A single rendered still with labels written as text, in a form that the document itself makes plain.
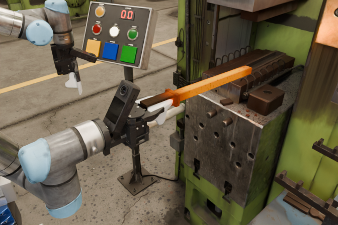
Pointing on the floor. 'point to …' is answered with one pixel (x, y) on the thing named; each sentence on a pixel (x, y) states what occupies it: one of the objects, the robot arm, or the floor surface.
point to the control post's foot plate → (143, 184)
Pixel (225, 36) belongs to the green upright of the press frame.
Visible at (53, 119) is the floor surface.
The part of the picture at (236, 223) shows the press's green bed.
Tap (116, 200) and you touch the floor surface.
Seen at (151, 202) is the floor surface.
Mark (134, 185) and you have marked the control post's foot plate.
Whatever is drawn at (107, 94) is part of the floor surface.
